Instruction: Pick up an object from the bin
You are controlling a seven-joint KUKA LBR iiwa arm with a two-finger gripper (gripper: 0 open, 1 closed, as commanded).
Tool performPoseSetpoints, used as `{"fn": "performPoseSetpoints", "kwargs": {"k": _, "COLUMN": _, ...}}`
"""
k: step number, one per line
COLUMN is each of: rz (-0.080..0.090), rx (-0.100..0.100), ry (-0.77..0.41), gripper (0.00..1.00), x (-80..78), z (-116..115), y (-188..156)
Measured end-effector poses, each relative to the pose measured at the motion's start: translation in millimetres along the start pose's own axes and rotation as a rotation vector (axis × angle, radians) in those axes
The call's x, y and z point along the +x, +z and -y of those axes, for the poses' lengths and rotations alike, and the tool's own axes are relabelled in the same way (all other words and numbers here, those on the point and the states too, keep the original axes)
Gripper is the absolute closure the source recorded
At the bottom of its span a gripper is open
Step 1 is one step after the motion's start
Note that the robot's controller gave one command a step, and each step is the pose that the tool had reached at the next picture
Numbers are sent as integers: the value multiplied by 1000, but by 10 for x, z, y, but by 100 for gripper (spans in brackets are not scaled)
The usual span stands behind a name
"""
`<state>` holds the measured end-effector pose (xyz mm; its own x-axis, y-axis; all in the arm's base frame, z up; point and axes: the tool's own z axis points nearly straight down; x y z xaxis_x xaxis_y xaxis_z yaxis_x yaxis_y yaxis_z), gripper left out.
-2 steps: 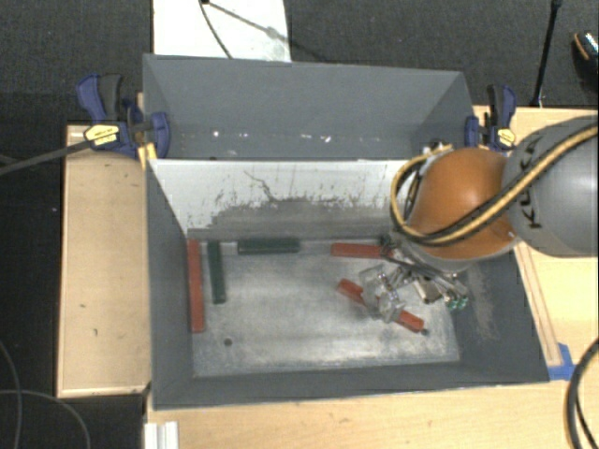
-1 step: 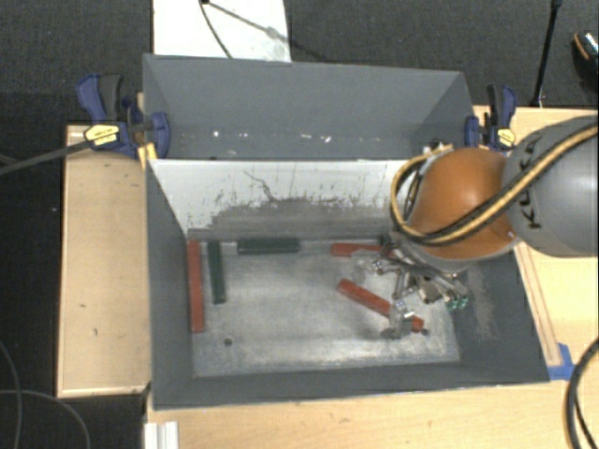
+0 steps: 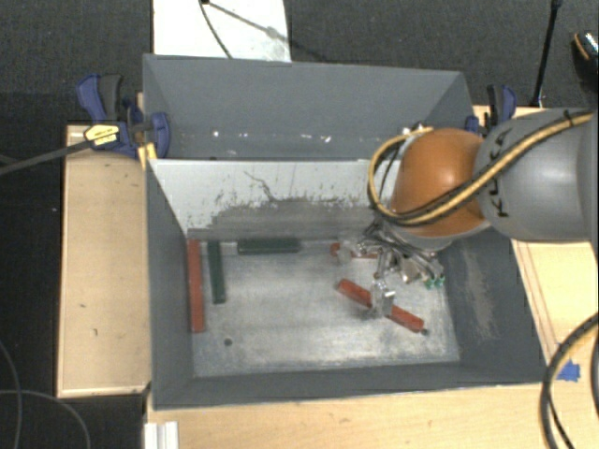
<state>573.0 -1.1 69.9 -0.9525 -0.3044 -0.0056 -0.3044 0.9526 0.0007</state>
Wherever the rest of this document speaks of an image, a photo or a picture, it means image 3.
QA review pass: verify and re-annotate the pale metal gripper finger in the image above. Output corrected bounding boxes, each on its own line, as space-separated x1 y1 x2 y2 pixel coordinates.
364 282 397 322
335 239 363 265

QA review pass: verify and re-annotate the red-brown flat block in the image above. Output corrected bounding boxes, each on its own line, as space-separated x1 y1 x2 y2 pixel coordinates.
333 278 428 335
186 238 208 334

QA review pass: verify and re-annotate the dark green flat block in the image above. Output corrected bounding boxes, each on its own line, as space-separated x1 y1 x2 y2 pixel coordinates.
206 240 227 305
236 237 301 255

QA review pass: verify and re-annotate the grey metal bin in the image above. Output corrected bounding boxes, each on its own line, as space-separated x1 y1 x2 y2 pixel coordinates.
141 53 548 411

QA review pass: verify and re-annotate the pale wood flat board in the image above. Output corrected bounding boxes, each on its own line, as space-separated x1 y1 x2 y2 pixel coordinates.
55 123 153 399

